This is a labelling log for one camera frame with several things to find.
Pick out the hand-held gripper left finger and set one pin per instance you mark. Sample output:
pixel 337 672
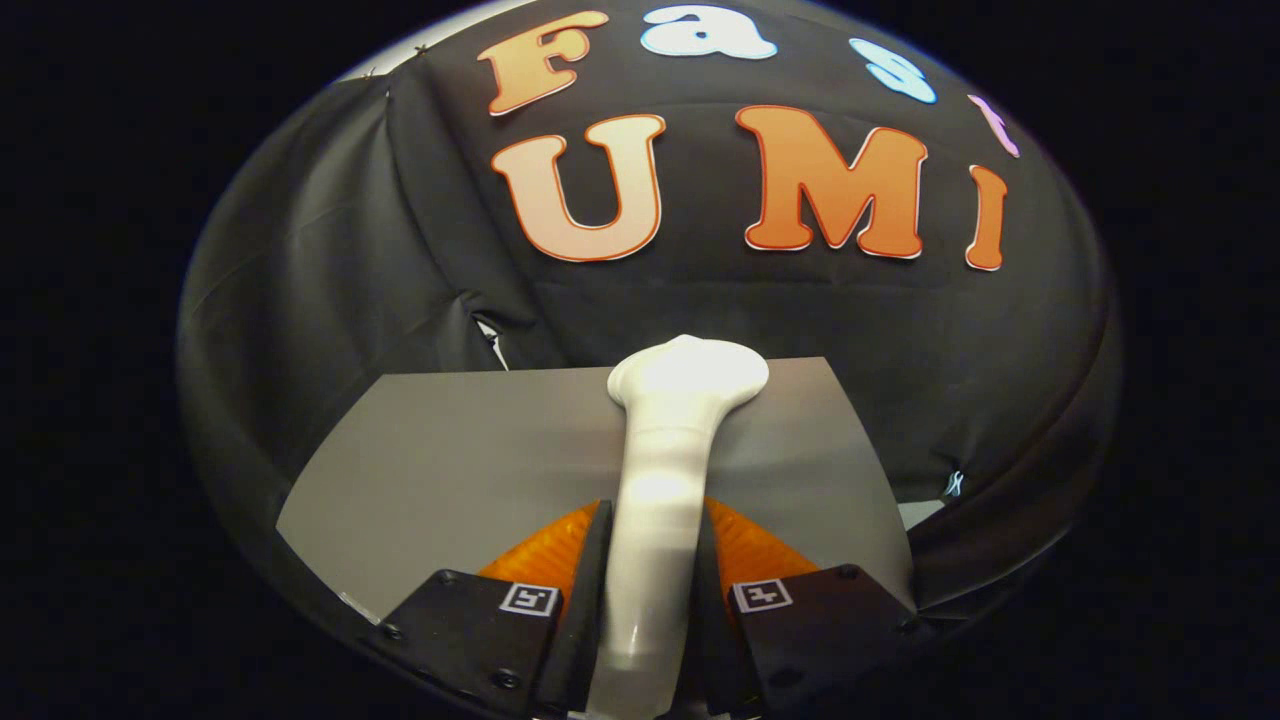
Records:
pixel 585 620

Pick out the white garment steamer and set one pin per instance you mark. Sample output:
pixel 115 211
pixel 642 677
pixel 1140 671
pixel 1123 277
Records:
pixel 660 500

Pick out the grey top drawer cabinet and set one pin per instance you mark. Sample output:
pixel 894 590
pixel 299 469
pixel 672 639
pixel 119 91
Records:
pixel 450 470

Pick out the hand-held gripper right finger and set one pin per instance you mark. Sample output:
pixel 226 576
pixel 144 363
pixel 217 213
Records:
pixel 715 650

